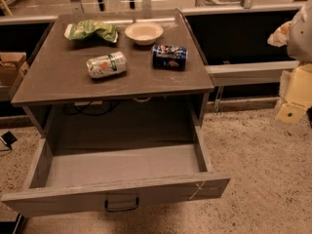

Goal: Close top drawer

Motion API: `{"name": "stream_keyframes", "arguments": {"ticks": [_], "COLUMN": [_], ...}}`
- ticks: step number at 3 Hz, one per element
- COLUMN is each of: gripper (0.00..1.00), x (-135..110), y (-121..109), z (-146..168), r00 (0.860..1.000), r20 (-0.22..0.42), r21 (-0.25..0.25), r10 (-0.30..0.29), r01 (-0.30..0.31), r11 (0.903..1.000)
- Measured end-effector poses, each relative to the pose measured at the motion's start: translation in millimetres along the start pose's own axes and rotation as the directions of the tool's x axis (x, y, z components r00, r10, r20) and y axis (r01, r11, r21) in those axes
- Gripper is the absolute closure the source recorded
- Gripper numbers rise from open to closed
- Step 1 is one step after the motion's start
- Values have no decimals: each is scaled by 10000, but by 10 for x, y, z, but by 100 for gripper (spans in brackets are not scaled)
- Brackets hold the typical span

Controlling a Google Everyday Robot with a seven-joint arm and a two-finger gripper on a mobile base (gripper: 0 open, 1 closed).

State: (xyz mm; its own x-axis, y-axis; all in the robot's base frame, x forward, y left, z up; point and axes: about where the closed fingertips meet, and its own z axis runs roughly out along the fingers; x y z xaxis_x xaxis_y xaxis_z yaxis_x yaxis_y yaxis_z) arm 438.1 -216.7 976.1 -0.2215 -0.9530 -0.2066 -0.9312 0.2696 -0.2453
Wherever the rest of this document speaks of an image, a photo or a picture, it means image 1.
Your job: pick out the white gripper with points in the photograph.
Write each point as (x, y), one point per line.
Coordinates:
(300, 38)

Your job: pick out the grey top drawer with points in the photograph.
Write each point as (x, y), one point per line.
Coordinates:
(117, 162)

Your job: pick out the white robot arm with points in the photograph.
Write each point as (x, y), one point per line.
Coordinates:
(299, 45)

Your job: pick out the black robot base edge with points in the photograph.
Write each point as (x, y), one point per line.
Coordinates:
(12, 227)

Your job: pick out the grey drawer cabinet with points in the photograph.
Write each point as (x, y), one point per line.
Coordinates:
(59, 73)

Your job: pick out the blue soda can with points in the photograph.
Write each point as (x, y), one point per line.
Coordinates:
(169, 57)

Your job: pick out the white bowl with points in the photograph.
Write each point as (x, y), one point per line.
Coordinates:
(144, 33)

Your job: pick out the white green soda can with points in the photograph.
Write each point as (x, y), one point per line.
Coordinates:
(108, 65)

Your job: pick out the green chip bag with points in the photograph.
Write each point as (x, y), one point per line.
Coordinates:
(87, 28)

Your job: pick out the cardboard box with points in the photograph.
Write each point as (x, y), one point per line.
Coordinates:
(12, 65)

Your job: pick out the black floor device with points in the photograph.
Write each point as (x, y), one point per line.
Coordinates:
(8, 139)

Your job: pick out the grey metal rail shelf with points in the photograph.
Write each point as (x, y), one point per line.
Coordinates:
(249, 73)

